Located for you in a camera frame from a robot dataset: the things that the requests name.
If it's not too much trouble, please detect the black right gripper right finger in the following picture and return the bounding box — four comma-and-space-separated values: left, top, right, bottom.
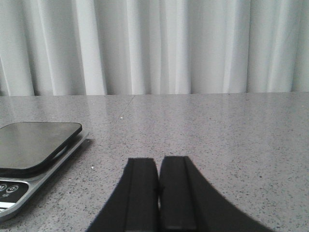
159, 156, 270, 232

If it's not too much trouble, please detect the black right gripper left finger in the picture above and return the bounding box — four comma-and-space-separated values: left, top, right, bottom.
87, 158, 159, 232

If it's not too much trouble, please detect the silver black kitchen scale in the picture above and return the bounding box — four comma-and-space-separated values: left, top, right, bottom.
0, 122, 88, 221

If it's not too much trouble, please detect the white pleated curtain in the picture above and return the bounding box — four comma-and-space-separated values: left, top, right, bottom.
0, 0, 309, 96

